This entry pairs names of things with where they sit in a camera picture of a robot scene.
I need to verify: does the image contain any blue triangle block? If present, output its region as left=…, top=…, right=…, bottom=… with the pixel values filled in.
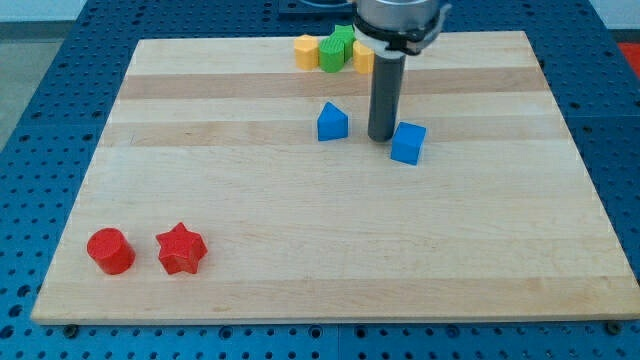
left=316, top=102, right=349, bottom=141

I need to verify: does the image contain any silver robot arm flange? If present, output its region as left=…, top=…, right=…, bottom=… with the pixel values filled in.
left=353, top=0, right=452, bottom=59

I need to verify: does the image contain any blue cube block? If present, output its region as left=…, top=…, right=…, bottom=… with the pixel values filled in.
left=390, top=122, right=428, bottom=165

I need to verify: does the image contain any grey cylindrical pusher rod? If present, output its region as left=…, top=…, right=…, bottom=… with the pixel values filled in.
left=368, top=55, right=406, bottom=142

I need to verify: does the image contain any green rounded block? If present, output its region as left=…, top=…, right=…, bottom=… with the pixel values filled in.
left=319, top=37, right=345, bottom=73

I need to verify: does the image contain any yellow block behind rod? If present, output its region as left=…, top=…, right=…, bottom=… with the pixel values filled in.
left=352, top=40, right=375, bottom=74

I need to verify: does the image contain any yellow hexagon block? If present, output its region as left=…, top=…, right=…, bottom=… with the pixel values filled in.
left=293, top=34, right=319, bottom=71

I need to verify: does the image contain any green star block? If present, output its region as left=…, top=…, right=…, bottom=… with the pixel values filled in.
left=330, top=24, right=355, bottom=62

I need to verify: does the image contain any red star block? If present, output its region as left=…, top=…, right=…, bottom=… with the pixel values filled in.
left=156, top=222, right=208, bottom=275

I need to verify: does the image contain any wooden board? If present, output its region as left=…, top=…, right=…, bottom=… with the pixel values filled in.
left=32, top=31, right=639, bottom=325

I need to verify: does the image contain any red cylinder block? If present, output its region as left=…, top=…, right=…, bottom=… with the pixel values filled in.
left=86, top=228, right=136, bottom=275

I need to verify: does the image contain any black cable on flange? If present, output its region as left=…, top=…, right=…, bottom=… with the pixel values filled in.
left=353, top=3, right=453, bottom=56

